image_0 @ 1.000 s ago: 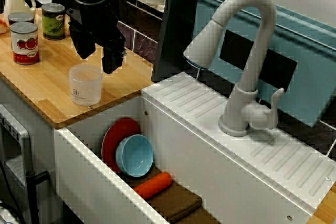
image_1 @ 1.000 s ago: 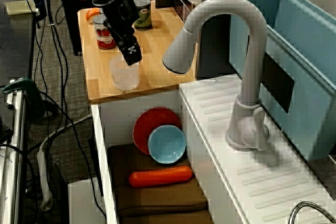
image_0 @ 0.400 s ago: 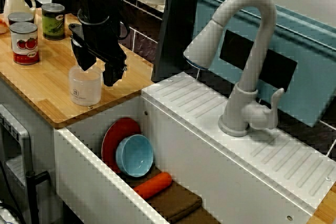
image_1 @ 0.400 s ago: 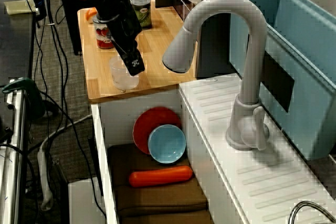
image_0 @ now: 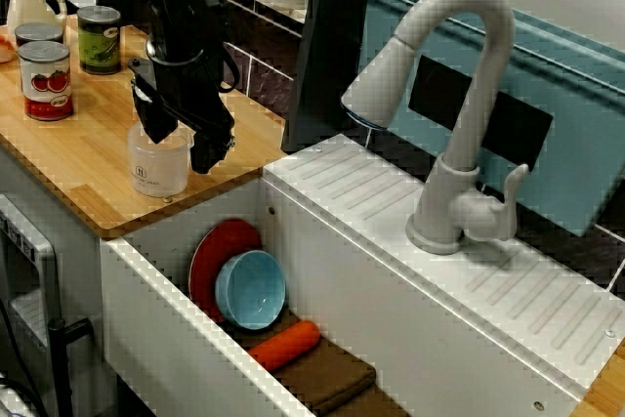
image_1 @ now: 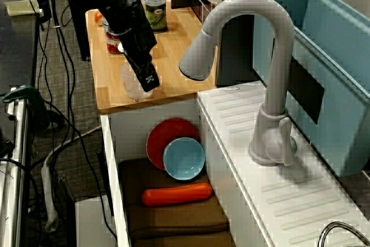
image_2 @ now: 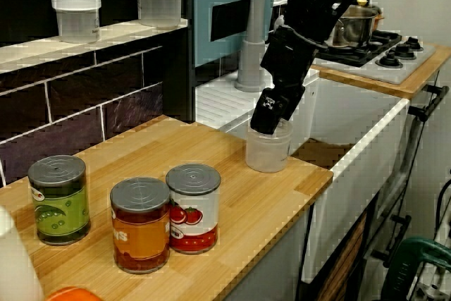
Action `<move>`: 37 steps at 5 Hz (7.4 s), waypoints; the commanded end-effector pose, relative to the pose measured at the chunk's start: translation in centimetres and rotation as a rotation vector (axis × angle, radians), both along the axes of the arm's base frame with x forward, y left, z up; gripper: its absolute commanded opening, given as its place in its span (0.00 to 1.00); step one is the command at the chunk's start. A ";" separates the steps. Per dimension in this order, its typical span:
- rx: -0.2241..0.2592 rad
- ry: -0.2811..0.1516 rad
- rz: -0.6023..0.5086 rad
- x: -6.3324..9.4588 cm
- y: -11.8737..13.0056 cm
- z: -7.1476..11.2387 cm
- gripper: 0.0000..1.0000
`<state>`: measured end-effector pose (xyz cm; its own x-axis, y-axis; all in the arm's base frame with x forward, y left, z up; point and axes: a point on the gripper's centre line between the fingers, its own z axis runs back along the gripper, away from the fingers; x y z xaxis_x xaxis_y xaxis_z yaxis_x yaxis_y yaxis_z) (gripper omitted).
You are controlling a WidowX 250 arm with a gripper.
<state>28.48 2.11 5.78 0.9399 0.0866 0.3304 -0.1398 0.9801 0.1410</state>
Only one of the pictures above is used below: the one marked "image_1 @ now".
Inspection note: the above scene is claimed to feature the green pea label can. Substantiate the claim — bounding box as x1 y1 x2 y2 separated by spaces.
144 0 168 34

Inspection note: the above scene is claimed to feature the brown folded cloth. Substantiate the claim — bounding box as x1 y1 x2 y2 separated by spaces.
118 158 236 247

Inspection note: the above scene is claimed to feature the white power strip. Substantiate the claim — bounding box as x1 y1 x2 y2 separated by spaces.
40 125 102 233

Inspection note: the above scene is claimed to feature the tomato label can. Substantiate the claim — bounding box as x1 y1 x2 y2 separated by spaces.
105 31 124 55

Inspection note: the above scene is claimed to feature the light blue bowl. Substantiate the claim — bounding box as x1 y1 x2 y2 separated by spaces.
162 137 206 181

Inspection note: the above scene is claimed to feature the yellow paper note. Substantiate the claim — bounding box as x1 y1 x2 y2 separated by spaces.
4 0 41 17

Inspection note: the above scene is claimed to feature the metal frame rail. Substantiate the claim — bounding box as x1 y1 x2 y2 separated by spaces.
0 86 31 247

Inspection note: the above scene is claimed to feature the white toy sink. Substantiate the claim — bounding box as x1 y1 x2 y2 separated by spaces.
99 80 370 247

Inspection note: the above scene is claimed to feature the red plate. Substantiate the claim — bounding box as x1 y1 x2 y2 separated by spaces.
146 118 201 172

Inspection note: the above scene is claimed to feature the dark gray desk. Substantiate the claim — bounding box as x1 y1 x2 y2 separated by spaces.
0 0 40 97

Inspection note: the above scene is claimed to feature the black vertical panel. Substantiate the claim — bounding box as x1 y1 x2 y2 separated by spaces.
216 0 281 87

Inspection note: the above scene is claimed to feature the white box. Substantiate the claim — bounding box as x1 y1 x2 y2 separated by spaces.
74 196 116 247

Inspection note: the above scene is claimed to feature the wooden countertop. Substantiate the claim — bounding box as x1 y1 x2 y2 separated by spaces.
84 0 218 115

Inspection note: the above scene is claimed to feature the black equipment cabinet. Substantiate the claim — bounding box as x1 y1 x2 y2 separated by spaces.
64 0 113 62

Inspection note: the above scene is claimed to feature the orange carrot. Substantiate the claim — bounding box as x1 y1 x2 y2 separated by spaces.
141 182 213 208

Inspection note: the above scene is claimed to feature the gray toy faucet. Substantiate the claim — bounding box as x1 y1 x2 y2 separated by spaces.
178 0 298 167

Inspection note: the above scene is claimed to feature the chrome wire rack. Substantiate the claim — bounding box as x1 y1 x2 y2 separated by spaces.
316 220 370 247

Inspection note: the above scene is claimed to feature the black cable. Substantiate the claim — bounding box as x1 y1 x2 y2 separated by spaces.
40 0 76 143
42 99 118 244

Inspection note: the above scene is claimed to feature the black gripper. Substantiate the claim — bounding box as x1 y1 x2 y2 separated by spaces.
117 24 160 92

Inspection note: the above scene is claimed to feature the clear plastic cup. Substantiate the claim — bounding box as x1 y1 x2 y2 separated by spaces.
120 61 154 100

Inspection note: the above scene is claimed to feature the green clamp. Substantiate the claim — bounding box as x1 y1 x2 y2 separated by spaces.
1 86 51 134

